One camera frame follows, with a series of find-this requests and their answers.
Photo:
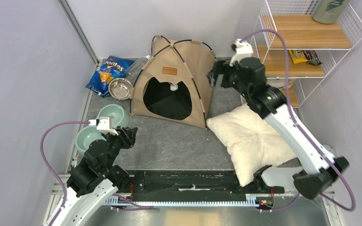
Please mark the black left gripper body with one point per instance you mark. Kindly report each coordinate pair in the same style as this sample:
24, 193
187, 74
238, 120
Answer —
115, 142

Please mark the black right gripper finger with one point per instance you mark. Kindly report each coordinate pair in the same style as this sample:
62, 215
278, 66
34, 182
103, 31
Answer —
222, 67
215, 78

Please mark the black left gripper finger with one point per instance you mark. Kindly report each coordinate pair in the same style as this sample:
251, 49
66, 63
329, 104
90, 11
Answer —
131, 142
125, 132

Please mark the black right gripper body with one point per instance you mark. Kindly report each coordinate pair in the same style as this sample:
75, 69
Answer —
234, 78

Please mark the beige fabric pet tent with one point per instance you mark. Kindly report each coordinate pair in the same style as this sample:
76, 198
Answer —
171, 81

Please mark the cream fluffy pillow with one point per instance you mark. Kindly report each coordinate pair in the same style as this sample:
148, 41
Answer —
250, 141

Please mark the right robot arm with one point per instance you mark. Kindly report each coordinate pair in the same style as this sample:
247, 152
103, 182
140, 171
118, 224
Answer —
319, 167

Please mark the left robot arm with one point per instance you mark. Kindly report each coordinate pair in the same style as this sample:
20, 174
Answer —
94, 179

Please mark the mint green double pet bowl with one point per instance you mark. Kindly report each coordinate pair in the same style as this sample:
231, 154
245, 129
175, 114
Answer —
90, 133

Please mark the steel pet bowl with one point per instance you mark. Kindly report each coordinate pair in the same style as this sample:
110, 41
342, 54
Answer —
121, 89

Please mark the white pompom toy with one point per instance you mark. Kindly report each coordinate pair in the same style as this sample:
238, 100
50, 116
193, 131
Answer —
174, 87

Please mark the yellow candy bag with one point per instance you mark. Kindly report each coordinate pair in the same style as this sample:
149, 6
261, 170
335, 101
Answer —
297, 56

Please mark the clear plastic package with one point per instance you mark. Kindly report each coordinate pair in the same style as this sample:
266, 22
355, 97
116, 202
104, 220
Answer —
135, 68

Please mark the blue Doritos chip bag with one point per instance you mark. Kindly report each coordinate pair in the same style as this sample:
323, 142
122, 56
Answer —
112, 68

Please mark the dark brown candy bag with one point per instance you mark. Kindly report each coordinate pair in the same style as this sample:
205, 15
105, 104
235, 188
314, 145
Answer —
312, 57

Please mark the green bottle on top shelf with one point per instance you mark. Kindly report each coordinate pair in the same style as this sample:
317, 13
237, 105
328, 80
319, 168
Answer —
328, 11

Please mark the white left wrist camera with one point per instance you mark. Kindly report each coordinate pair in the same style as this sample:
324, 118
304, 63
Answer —
105, 125

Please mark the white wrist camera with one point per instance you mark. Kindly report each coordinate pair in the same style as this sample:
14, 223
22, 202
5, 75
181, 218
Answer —
242, 49
105, 125

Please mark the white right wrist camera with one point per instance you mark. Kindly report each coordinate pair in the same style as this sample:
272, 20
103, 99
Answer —
242, 49

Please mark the white wire shelf rack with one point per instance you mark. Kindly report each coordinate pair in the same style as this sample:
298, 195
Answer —
292, 19

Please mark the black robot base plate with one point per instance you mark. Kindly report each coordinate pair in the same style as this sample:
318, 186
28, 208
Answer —
190, 186

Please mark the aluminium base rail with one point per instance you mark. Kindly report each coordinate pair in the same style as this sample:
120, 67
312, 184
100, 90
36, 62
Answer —
251, 200

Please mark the aluminium frame post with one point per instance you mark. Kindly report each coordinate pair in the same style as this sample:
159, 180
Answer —
78, 30

